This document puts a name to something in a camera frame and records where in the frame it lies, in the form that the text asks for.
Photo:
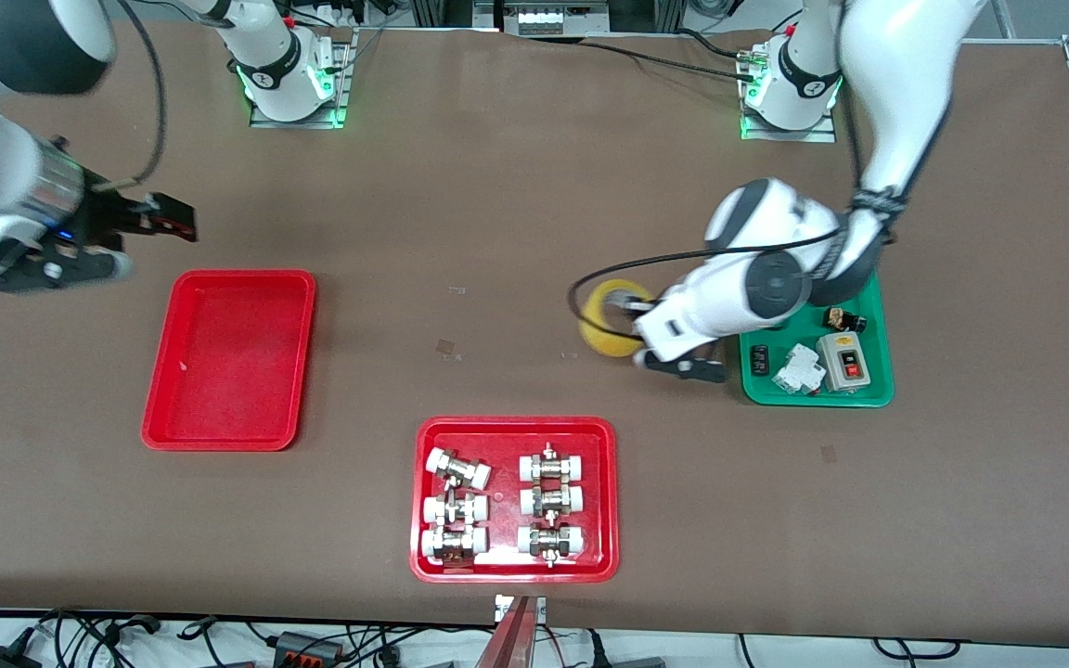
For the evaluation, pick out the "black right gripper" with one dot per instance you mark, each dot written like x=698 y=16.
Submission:
x=104 y=218

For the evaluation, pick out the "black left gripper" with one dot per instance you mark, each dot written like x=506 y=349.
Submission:
x=623 y=305

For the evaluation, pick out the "clear yellowish tape roll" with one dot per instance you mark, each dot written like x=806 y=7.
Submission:
x=595 y=339

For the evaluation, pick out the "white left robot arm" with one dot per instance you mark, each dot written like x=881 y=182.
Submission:
x=896 y=74

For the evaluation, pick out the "red plastic tray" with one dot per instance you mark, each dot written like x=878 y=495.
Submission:
x=228 y=371
x=505 y=520

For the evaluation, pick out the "brown tape patch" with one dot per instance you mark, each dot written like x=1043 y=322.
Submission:
x=448 y=349

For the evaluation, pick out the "green plastic tray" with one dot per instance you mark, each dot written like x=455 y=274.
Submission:
x=878 y=362

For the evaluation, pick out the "black cylindrical capacitor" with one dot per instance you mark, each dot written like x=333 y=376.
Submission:
x=759 y=361

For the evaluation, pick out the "white-capped metal pipe fitting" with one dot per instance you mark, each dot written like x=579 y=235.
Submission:
x=446 y=461
x=573 y=499
x=573 y=540
x=474 y=540
x=573 y=468
x=474 y=508

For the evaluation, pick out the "white circuit breaker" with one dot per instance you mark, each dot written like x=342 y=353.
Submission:
x=799 y=369

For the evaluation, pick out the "white terminal block unit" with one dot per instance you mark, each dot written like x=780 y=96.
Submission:
x=553 y=19

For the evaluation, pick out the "small white label plate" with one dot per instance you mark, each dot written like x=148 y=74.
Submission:
x=501 y=608

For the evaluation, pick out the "aluminium profile bar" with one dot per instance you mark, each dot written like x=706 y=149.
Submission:
x=508 y=640

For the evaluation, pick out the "black orange power strip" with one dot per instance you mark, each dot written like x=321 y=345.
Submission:
x=307 y=649

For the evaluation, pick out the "black power adapter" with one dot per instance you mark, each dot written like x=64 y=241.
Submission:
x=6 y=659

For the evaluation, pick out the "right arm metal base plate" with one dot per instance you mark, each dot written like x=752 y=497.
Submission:
x=341 y=93

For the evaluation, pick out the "small black pushbutton switch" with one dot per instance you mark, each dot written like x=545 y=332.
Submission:
x=841 y=319

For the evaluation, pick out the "grey on-off switch box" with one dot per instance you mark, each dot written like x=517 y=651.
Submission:
x=845 y=362

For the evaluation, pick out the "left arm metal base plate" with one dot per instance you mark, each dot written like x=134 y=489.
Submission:
x=813 y=135

